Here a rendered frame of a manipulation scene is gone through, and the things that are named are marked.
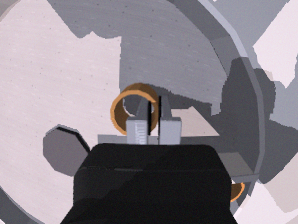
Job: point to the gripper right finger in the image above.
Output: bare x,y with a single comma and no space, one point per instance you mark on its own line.
169,128

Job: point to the bronze bushing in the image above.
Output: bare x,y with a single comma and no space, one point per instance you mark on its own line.
237,190
118,113

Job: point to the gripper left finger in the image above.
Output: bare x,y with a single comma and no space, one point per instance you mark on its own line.
138,127

